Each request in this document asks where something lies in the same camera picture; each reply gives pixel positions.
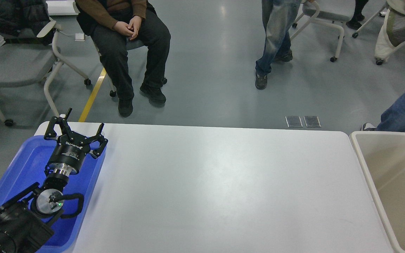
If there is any left metal floor plate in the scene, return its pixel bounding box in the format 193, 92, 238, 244
285, 116, 303, 128

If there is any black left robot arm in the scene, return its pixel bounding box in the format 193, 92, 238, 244
0, 109, 108, 253

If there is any grey office chair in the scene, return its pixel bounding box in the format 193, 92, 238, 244
290, 0, 355, 63
0, 19, 91, 116

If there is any chair with beige jacket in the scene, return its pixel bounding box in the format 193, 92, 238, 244
352, 0, 405, 66

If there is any grey office chair right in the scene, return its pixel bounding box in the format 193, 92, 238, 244
290, 0, 355, 63

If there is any beige plastic bin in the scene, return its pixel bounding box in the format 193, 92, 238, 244
350, 131, 405, 253

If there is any blue plastic tray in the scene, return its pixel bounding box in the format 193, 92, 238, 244
0, 136, 106, 253

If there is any black jacket on chair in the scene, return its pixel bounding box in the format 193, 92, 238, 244
0, 0, 50, 39

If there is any grey office chair left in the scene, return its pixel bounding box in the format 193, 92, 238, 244
0, 19, 91, 116

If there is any chair under seated person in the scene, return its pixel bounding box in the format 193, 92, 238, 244
94, 38, 168, 97

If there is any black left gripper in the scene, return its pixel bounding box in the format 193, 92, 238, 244
44, 108, 108, 175

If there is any person in blue jeans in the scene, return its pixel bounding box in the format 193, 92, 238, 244
255, 0, 302, 90

